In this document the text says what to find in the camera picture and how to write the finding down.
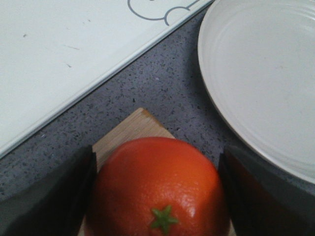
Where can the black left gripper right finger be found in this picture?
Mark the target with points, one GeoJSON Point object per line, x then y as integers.
{"type": "Point", "coordinates": [260, 202]}

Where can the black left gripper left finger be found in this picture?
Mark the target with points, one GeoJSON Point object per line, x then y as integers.
{"type": "Point", "coordinates": [55, 205]}

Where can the orange fruit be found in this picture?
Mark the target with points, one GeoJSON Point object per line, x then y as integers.
{"type": "Point", "coordinates": [160, 189]}

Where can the white round plate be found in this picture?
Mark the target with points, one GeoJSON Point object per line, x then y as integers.
{"type": "Point", "coordinates": [257, 59]}

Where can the white rectangular tray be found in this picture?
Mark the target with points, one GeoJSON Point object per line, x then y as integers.
{"type": "Point", "coordinates": [54, 52]}

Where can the wooden cutting board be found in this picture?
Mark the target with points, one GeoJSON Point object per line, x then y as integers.
{"type": "Point", "coordinates": [137, 132]}

